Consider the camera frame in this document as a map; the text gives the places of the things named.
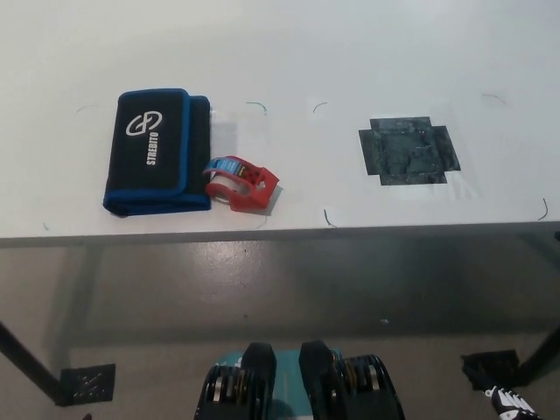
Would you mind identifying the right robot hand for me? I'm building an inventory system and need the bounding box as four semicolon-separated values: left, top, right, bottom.
483;384;543;420

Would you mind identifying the red tape dispenser blue label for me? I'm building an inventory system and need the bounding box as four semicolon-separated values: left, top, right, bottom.
203;155;281;214

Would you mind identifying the black floor tape patch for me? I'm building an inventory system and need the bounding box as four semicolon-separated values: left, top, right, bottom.
461;348;522;391
59;363;116;406

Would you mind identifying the black tape patch on table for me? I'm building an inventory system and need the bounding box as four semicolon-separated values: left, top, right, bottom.
358;115;462;188

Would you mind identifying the black table leg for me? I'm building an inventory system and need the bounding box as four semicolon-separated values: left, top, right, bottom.
518;323;560;388
0;321;62;406

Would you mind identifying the robot body black teal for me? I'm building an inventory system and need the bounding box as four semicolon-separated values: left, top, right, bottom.
194;340;406;420

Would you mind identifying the black blue-trimmed Strebito pouch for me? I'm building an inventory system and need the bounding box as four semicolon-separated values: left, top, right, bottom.
102;87;214;219

